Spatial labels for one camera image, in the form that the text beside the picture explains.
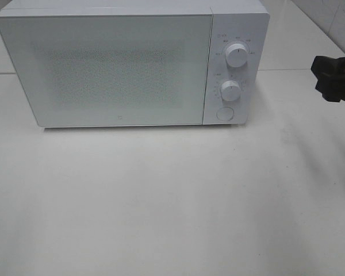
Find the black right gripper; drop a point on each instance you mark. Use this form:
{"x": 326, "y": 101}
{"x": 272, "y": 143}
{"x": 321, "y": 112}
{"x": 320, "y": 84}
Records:
{"x": 331, "y": 90}

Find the white timer knob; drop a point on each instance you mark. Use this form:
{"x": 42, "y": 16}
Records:
{"x": 230, "y": 90}

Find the round white door button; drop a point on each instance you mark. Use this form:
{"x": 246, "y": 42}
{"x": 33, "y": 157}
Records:
{"x": 225, "y": 114}

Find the white microwave door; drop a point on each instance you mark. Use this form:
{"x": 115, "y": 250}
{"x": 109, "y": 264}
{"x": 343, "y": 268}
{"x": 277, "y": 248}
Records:
{"x": 110, "y": 71}

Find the upper white power knob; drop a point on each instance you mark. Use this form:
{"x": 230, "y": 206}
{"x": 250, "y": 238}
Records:
{"x": 236, "y": 54}

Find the white microwave oven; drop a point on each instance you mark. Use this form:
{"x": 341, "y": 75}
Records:
{"x": 243, "y": 21}

